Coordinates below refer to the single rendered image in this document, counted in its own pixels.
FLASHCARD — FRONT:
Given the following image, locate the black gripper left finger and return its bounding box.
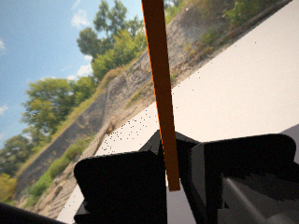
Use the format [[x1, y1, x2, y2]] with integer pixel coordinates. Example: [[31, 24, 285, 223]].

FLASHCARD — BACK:
[[74, 129, 167, 224]]

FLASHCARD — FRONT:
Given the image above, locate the orange bar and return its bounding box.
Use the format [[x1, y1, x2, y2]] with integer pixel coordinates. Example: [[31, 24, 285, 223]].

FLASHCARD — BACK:
[[141, 0, 180, 191]]

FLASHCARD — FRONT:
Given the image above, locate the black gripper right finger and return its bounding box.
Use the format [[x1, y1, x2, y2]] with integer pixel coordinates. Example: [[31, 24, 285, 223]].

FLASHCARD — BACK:
[[175, 131, 296, 224]]

